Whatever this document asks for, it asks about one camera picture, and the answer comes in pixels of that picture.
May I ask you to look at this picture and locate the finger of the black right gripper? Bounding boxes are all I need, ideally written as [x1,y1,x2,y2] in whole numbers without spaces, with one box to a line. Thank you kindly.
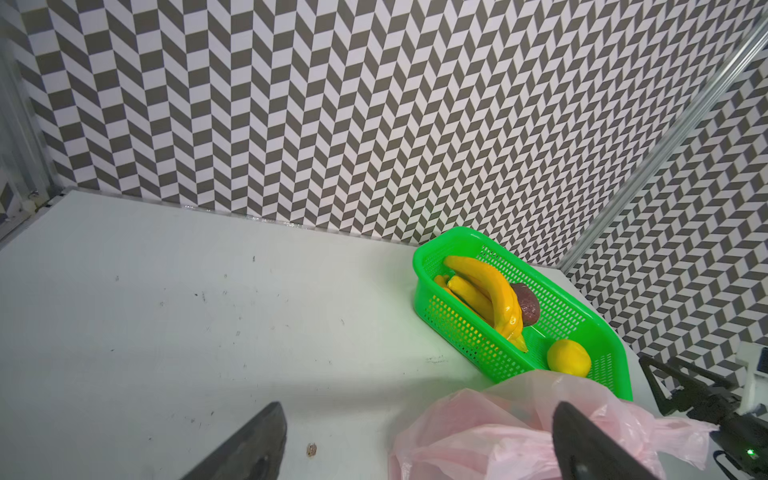
[639,354,735,416]

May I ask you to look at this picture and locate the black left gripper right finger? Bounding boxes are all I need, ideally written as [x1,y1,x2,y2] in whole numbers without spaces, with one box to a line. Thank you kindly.
[552,402,655,480]

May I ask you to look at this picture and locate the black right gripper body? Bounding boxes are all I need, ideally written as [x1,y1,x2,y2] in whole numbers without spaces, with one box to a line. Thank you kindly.
[686,387,767,477]

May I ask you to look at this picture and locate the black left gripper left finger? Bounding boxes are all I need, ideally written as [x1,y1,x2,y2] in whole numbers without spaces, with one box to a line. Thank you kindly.
[182,402,288,480]

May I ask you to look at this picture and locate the pink plastic bag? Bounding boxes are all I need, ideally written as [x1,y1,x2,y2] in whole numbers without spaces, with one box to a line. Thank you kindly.
[389,370,716,479]

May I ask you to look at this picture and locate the yellow fake lemon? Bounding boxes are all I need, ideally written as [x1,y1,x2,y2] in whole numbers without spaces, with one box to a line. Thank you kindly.
[547,339,592,378]

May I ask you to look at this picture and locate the dark purple fake fruit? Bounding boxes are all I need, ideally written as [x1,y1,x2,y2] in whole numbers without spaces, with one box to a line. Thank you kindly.
[510,283,541,327]

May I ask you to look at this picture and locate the yellow fake banana bunch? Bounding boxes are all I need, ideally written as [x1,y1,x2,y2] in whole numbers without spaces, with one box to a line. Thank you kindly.
[433,256,528,353]

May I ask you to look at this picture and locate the green plastic basket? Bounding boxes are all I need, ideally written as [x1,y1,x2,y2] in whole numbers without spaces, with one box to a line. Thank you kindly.
[412,227,633,401]

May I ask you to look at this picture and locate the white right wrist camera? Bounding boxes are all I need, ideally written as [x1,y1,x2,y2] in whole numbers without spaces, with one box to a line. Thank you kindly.
[736,342,767,415]

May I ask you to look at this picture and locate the aluminium corner post right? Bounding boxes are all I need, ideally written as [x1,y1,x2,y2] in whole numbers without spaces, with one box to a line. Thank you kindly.
[557,12,767,273]

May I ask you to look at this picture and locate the aluminium corner post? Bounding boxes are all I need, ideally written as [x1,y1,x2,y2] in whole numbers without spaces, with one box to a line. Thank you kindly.
[1,38,61,212]
[557,12,767,273]

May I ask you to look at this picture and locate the aluminium corner post left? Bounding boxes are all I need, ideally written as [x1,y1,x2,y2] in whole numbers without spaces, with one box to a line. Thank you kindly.
[1,38,61,212]

